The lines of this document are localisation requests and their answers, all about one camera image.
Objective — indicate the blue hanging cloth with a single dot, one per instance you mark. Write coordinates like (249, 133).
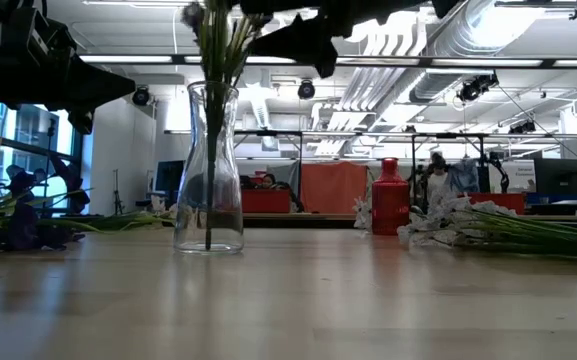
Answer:
(464, 176)

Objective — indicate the overhead frame bar with lights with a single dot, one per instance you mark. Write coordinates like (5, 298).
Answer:
(468, 62)

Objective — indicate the person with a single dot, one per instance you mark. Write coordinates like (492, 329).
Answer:
(438, 177)
(268, 181)

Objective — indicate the black ceiling spotlight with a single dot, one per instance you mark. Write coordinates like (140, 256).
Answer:
(306, 89)
(475, 88)
(141, 95)

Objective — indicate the red plastic bin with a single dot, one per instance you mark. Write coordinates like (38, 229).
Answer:
(505, 201)
(265, 201)

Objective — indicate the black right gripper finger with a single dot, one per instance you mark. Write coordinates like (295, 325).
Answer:
(283, 6)
(303, 42)

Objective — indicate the clear glass vase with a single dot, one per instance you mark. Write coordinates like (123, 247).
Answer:
(190, 220)

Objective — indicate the black background frame bar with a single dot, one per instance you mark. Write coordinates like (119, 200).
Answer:
(348, 133)

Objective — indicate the black tripod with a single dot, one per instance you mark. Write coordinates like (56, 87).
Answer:
(117, 195)

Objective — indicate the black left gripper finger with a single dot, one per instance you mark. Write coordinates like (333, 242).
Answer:
(100, 87)
(81, 121)

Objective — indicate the orange cloth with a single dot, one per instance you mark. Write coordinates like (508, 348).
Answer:
(333, 187)

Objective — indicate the red glass vase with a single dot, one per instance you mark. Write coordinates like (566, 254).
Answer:
(390, 205)

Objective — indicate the black background robot arm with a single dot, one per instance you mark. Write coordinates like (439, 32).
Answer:
(499, 172)

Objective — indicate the dark computer monitor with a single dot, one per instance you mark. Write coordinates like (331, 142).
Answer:
(559, 176)
(169, 175)

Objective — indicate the black microphone stand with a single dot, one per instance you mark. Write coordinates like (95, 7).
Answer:
(49, 150)

